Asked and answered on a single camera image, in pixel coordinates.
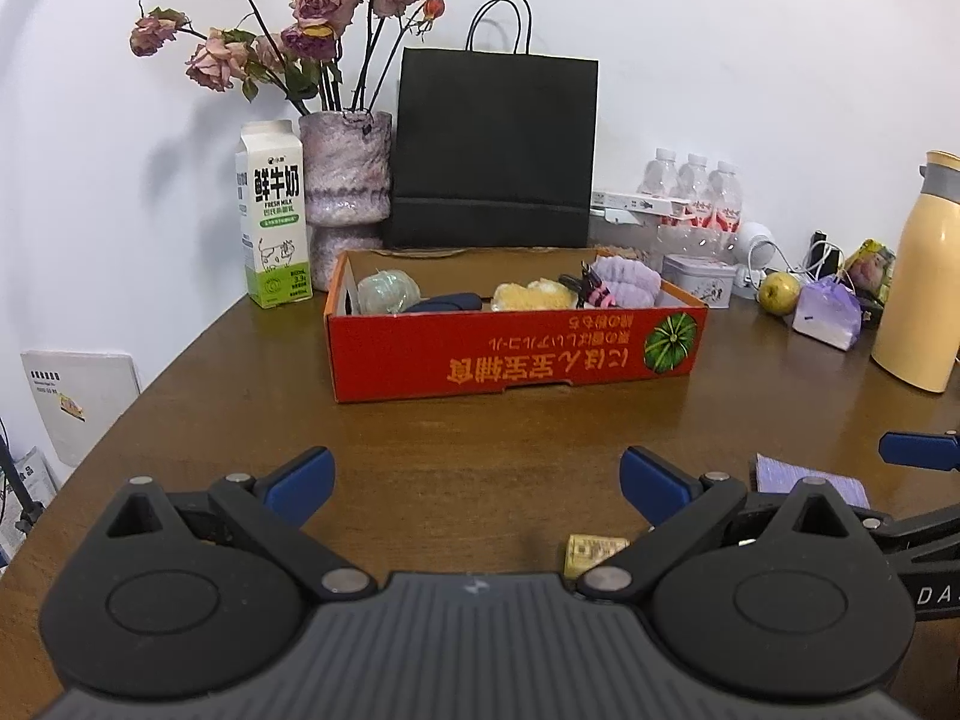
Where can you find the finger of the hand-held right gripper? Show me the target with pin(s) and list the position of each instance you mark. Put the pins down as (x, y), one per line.
(919, 450)
(922, 536)

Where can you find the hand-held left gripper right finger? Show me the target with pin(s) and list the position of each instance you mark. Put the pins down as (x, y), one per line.
(652, 484)

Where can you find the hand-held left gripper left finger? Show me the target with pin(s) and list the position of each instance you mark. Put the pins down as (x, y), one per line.
(304, 480)

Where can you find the small yellow packet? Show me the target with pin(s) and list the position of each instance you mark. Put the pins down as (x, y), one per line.
(589, 551)

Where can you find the purple cloth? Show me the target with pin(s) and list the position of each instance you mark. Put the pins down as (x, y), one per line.
(780, 469)

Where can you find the black pink hair clip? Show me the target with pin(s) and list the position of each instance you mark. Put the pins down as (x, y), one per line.
(596, 292)

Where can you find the red cardboard box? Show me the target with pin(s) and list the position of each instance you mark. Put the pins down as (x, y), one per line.
(487, 360)

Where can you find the dark blue case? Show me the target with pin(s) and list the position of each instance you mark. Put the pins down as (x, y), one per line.
(450, 302)

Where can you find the small black box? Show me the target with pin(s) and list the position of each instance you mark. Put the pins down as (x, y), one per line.
(870, 315)

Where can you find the purple white paper bag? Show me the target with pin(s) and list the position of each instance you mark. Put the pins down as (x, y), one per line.
(825, 315)

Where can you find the cream yellow thermos bottle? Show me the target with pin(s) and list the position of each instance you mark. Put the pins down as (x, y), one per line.
(919, 285)

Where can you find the colourful snack packet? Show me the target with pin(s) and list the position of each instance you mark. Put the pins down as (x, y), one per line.
(870, 266)

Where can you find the pale green wrapped ball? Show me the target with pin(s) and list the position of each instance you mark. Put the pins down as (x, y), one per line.
(386, 291)

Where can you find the floral tin box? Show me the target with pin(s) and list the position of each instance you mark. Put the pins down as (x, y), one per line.
(701, 281)

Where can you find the yellow green apple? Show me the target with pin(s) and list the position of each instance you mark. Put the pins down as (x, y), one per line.
(778, 292)

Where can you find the yellow white plush toy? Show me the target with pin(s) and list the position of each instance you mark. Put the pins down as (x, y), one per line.
(532, 295)

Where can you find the black power adapter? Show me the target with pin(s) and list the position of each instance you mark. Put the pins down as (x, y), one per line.
(817, 240)

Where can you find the white green milk carton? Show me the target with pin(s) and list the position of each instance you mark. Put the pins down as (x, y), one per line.
(274, 240)

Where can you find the small white desk fan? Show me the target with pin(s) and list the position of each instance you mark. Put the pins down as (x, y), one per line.
(754, 240)

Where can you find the stack of papers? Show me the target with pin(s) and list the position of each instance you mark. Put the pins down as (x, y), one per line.
(34, 472)

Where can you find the black light stand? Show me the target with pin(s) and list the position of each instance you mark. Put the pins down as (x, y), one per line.
(28, 517)

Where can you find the white red flat carton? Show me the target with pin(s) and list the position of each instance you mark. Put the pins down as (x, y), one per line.
(637, 202)

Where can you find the clear water bottle red label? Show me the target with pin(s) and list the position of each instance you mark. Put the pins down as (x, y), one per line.
(694, 180)
(726, 195)
(660, 176)

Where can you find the black paper bag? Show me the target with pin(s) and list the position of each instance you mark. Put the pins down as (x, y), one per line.
(487, 142)

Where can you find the dried rose bouquet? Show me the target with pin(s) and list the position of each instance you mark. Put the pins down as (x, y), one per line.
(319, 4)

